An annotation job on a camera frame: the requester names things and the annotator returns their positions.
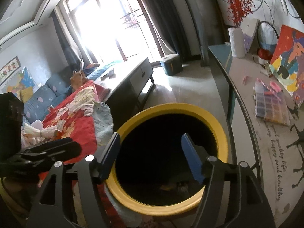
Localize yellow rimmed black trash bin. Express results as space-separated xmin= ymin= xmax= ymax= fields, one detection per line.
xmin=106 ymin=103 xmax=229 ymax=217

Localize red floral blanket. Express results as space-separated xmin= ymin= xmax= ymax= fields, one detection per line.
xmin=21 ymin=80 xmax=112 ymax=228

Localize yellow cushion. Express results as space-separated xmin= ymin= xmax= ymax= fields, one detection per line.
xmin=20 ymin=86 xmax=33 ymax=103

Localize china map poster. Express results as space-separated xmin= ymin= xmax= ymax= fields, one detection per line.
xmin=1 ymin=66 xmax=36 ymax=96

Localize tv console cabinet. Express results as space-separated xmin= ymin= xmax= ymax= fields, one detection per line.
xmin=209 ymin=44 xmax=303 ymax=227

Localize blue sectional sofa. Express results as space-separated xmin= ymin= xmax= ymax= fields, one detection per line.
xmin=22 ymin=61 xmax=120 ymax=125

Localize clear bead organiser box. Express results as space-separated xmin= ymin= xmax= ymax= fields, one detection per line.
xmin=253 ymin=79 xmax=290 ymax=126

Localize blue left curtain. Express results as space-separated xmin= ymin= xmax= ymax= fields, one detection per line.
xmin=50 ymin=8 xmax=91 ymax=70

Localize folded paper on table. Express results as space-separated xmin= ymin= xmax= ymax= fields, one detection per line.
xmin=100 ymin=68 xmax=114 ymax=79

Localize dark wooden coffee table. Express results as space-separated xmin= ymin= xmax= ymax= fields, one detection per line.
xmin=94 ymin=57 xmax=155 ymax=131

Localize colourful portrait painting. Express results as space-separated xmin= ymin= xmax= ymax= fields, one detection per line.
xmin=270 ymin=25 xmax=304 ymax=107

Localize blue storage stool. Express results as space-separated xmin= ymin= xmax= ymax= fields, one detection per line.
xmin=160 ymin=54 xmax=183 ymax=76

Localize white paper towel roll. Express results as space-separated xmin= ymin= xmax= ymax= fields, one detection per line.
xmin=228 ymin=27 xmax=245 ymax=58

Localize dark grey right curtain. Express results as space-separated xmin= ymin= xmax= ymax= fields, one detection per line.
xmin=142 ymin=0 xmax=192 ymax=62

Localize red berry branches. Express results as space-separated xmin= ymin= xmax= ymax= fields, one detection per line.
xmin=227 ymin=0 xmax=255 ymax=28

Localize grey standing air conditioner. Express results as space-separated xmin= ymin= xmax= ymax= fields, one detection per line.
xmin=185 ymin=0 xmax=210 ymax=67

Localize right embroidery wall picture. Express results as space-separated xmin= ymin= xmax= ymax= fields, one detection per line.
xmin=0 ymin=56 xmax=21 ymax=85

